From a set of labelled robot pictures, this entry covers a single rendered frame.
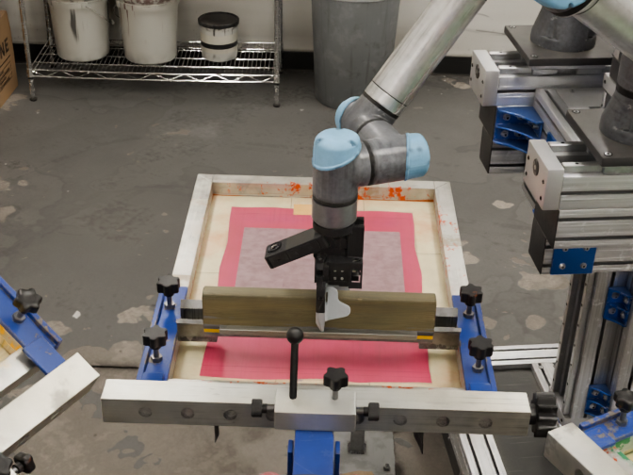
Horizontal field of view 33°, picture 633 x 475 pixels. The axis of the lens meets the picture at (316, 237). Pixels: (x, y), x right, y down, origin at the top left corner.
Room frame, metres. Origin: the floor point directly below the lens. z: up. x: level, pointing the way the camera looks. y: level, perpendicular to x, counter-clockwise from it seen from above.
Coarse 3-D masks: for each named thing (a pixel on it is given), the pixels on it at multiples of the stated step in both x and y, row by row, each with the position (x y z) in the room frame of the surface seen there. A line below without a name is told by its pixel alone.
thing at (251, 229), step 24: (240, 216) 2.03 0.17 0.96; (264, 216) 2.04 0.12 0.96; (288, 216) 2.04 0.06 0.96; (240, 240) 1.93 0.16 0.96; (264, 240) 1.93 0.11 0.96; (240, 264) 1.83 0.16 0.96; (264, 264) 1.84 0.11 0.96; (288, 264) 1.84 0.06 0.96; (312, 264) 1.84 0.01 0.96; (312, 288) 1.75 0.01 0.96; (216, 360) 1.51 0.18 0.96; (240, 360) 1.51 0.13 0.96; (264, 360) 1.52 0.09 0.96; (288, 360) 1.52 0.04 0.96; (312, 360) 1.52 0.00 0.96
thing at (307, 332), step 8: (224, 328) 1.49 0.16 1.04; (232, 328) 1.50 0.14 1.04; (240, 328) 1.50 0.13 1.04; (248, 328) 1.50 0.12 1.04; (256, 328) 1.50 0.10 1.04; (264, 328) 1.50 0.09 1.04; (272, 328) 1.50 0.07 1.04; (280, 328) 1.50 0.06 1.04; (288, 328) 1.50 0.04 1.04; (304, 328) 1.50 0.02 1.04; (312, 328) 1.50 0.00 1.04; (320, 336) 1.49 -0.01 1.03; (328, 336) 1.49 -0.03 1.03; (336, 336) 1.49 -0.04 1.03; (344, 336) 1.49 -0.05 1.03; (352, 336) 1.49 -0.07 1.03; (360, 336) 1.49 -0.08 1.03; (368, 336) 1.49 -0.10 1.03; (376, 336) 1.49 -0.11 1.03; (384, 336) 1.49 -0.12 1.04; (392, 336) 1.49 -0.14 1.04; (400, 336) 1.49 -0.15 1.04; (408, 336) 1.49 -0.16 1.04; (416, 336) 1.49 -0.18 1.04
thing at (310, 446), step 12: (300, 432) 1.23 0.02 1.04; (312, 432) 1.23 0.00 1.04; (324, 432) 1.23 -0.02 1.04; (300, 444) 1.20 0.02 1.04; (312, 444) 1.20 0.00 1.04; (324, 444) 1.20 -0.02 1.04; (300, 456) 1.18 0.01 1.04; (312, 456) 1.18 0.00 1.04; (324, 456) 1.18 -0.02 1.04; (300, 468) 1.15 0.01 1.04; (312, 468) 1.15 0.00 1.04; (324, 468) 1.15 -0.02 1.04
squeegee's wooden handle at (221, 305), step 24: (216, 288) 1.52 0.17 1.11; (240, 288) 1.52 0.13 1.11; (264, 288) 1.53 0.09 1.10; (288, 288) 1.53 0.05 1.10; (216, 312) 1.50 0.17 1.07; (240, 312) 1.50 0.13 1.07; (264, 312) 1.50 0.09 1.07; (288, 312) 1.50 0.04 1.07; (312, 312) 1.50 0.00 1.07; (360, 312) 1.50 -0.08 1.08; (384, 312) 1.50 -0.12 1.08; (408, 312) 1.50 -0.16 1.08; (432, 312) 1.50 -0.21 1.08
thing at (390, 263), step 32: (384, 224) 2.01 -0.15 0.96; (384, 256) 1.88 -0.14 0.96; (416, 256) 1.88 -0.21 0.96; (352, 288) 1.75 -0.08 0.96; (384, 288) 1.76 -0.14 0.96; (416, 288) 1.76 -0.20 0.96; (320, 352) 1.54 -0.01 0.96; (352, 352) 1.55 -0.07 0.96; (384, 352) 1.55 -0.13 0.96; (416, 352) 1.55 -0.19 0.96
